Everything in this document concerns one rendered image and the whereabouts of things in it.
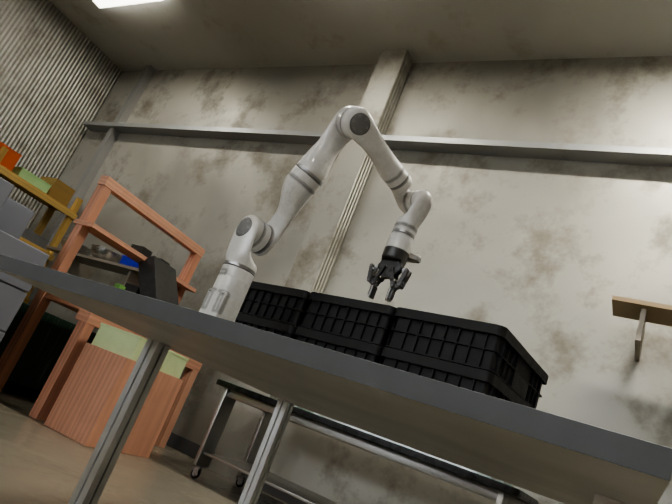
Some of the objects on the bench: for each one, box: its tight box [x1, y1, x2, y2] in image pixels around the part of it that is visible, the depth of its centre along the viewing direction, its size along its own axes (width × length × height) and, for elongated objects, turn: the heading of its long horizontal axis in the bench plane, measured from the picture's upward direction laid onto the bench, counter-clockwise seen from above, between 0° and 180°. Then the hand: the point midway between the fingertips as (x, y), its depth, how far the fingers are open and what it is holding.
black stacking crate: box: [381, 347, 531, 408], centre depth 145 cm, size 40×30×12 cm
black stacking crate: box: [294, 327, 384, 364], centre depth 163 cm, size 40×30×12 cm
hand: (380, 295), depth 160 cm, fingers open, 5 cm apart
